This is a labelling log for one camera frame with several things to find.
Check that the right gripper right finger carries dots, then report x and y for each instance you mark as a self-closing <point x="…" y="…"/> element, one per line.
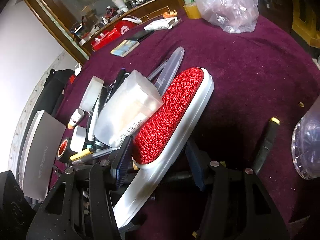
<point x="195" y="161"/>

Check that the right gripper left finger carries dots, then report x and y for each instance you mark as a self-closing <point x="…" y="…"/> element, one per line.
<point x="121" y="162"/>

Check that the red lint brush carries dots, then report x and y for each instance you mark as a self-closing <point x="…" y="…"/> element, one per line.
<point x="161" y="139"/>

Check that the translucent toothbrush case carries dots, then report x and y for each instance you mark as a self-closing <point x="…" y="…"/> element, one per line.
<point x="169" y="71"/>

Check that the black gel pen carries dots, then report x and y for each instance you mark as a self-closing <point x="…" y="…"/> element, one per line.
<point x="93" y="156"/>

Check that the yellow marker pen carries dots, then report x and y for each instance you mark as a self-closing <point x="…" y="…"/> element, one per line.
<point x="81" y="154"/>

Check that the white square eraser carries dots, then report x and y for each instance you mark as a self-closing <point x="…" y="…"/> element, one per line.
<point x="78" y="139"/>

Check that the black red tape roll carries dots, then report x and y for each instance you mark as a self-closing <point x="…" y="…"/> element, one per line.
<point x="64" y="152"/>

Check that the white orange glue bottle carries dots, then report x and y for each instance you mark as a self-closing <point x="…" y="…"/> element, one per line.
<point x="76" y="117"/>

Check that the translucent plastic box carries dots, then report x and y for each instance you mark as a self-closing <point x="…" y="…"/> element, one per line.
<point x="132" y="104"/>

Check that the grey cardboard box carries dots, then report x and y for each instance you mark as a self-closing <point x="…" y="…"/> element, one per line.
<point x="38" y="155"/>

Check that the black yellow tipped tool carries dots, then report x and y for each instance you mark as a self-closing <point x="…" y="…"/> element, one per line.
<point x="265" y="143"/>

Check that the black bag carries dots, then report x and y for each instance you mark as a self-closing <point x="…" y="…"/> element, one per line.
<point x="52" y="95"/>

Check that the small book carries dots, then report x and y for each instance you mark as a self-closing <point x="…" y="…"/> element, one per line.
<point x="124" y="48"/>

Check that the left handheld gripper device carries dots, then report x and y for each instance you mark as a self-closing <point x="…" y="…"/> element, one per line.
<point x="16" y="213"/>

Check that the dark notebook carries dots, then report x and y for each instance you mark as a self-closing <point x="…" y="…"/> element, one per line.
<point x="141" y="35"/>

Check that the red gift bag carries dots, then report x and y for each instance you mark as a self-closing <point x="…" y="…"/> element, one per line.
<point x="119" y="29"/>

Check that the white flat box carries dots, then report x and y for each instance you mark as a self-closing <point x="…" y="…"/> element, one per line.
<point x="162" y="24"/>

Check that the yellow tape roll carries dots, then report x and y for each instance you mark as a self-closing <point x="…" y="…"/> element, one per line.
<point x="192" y="11"/>

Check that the clear plastic bag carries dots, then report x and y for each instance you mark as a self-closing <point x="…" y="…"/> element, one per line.
<point x="232" y="16"/>

